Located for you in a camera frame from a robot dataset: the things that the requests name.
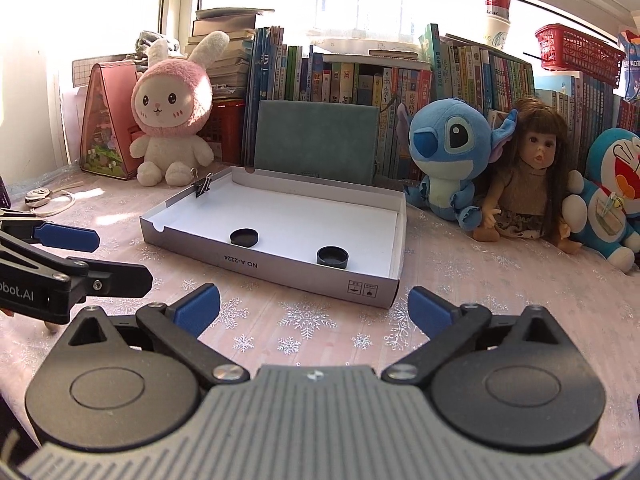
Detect blue alien plush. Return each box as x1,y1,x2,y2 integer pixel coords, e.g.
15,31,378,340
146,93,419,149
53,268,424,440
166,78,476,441
397,97,521,233

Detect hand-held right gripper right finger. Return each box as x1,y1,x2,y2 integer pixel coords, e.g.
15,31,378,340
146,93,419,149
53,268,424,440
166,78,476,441
380,286,582,389

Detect blue bag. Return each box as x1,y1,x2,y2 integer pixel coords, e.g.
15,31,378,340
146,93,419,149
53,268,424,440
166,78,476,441
617,27,640,103

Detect white grid panel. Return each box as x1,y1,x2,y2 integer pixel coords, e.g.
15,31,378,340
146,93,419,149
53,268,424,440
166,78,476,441
70,57,93,88

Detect white flat book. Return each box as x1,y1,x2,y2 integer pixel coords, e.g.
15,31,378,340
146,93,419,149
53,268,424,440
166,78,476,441
322,39,431,63

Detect red plastic crate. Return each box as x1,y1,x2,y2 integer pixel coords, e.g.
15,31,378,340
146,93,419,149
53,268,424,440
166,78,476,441
200,99,248,163

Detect grey cloth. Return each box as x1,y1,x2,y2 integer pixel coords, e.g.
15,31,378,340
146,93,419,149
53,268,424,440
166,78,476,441
136,30,183,61

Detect brown-haired doll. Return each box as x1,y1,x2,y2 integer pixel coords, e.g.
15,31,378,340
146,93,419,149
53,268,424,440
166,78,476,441
472,97,583,256

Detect pink bunny plush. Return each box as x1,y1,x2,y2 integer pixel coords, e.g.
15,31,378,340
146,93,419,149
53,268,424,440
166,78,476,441
129,30,231,188

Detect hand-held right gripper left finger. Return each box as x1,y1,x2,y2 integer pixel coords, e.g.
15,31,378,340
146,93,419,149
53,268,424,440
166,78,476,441
54,282,251,392

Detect pink snowflake tablecloth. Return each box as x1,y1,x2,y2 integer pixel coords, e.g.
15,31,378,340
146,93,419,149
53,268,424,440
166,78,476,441
0,160,640,461

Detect black binder clip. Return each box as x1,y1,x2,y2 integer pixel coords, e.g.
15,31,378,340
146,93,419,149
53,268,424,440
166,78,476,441
190,167,215,199

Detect blue cat plush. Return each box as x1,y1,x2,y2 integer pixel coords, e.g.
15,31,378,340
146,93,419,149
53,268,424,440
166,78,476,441
562,127,640,275

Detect white paper cup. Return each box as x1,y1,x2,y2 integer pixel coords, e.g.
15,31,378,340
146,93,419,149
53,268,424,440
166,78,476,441
481,12,513,51

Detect red plastic basket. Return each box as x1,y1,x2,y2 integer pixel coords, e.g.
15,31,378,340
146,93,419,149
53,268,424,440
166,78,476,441
534,23,627,73

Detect stack of flat books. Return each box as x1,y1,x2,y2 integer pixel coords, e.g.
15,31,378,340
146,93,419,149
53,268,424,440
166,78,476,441
185,7,276,101

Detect row of upright books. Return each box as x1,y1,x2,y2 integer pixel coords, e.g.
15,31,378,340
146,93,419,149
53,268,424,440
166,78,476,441
245,22,640,181

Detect grey cardboard box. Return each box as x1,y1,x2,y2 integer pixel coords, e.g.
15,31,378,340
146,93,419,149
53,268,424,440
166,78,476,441
139,165,407,310

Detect green board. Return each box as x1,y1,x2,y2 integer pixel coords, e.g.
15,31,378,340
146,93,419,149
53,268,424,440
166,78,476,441
245,100,381,186

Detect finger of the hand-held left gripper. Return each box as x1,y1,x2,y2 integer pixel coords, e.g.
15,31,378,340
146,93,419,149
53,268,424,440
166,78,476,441
0,217,100,254
0,233,154,306

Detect pink triangular house box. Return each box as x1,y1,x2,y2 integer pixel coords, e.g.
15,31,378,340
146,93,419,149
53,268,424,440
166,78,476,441
80,59,146,181

